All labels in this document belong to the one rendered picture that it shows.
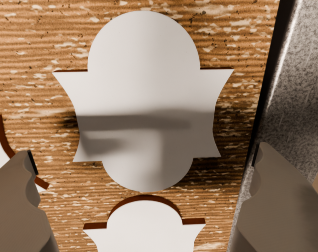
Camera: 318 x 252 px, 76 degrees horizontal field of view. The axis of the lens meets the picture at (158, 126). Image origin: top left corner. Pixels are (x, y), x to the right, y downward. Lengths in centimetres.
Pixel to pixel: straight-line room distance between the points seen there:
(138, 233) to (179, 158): 10
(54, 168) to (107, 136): 6
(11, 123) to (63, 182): 7
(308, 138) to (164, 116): 15
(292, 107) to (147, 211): 17
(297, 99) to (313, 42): 5
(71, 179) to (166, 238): 12
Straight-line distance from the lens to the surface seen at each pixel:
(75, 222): 25
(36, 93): 18
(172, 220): 22
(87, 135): 17
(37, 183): 21
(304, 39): 21
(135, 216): 22
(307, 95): 23
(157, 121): 16
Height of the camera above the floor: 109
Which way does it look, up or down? 64 degrees down
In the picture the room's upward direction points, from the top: 174 degrees clockwise
